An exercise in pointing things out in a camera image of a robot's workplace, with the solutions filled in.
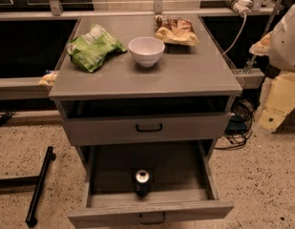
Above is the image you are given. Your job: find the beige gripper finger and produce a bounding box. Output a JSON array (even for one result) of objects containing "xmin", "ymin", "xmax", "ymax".
[{"xmin": 249, "ymin": 32, "xmax": 272, "ymax": 56}]

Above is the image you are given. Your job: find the blue pepsi can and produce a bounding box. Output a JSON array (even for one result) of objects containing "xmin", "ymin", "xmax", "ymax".
[{"xmin": 135, "ymin": 170, "xmax": 151, "ymax": 197}]

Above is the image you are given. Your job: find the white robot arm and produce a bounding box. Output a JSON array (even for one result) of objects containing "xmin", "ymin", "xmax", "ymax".
[{"xmin": 249, "ymin": 4, "xmax": 295, "ymax": 72}]

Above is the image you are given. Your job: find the grey drawer cabinet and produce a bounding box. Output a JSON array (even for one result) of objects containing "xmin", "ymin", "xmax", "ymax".
[{"xmin": 50, "ymin": 15, "xmax": 242, "ymax": 155}]

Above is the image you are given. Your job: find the grey top drawer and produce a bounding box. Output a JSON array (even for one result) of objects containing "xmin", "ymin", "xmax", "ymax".
[{"xmin": 63, "ymin": 113, "xmax": 231, "ymax": 146}]

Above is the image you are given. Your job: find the grey open middle drawer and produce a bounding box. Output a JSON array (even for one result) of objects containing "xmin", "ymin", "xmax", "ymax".
[{"xmin": 68, "ymin": 141, "xmax": 234, "ymax": 229}]

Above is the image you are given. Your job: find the white power strip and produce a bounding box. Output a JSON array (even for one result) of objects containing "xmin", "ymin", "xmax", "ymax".
[{"xmin": 223, "ymin": 0, "xmax": 252, "ymax": 16}]

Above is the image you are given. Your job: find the brown yellow chip bag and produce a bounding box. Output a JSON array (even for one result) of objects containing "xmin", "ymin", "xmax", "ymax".
[{"xmin": 155, "ymin": 15, "xmax": 199, "ymax": 46}]

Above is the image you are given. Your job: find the white bowl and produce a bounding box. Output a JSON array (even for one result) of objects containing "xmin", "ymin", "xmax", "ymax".
[{"xmin": 128, "ymin": 36, "xmax": 165, "ymax": 68}]

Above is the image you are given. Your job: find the green chip bag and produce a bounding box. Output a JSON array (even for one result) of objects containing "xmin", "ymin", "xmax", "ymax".
[{"xmin": 66, "ymin": 24, "xmax": 127, "ymax": 73}]

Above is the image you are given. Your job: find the yellow snack bag on ledge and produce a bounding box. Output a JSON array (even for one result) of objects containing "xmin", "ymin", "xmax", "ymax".
[{"xmin": 39, "ymin": 71, "xmax": 58, "ymax": 87}]

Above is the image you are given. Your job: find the black metal floor stand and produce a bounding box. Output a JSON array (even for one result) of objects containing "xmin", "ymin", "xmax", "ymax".
[{"xmin": 0, "ymin": 146, "xmax": 56, "ymax": 228}]

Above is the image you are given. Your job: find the white power cable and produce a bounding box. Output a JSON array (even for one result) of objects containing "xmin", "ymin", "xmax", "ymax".
[{"xmin": 221, "ymin": 12, "xmax": 248, "ymax": 56}]

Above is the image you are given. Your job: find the black cable bundle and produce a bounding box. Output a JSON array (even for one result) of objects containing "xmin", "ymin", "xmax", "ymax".
[{"xmin": 214, "ymin": 96, "xmax": 256, "ymax": 151}]

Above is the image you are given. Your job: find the grey metal railing frame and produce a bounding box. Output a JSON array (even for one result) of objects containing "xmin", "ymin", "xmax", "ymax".
[{"xmin": 0, "ymin": 0, "xmax": 291, "ymax": 101}]

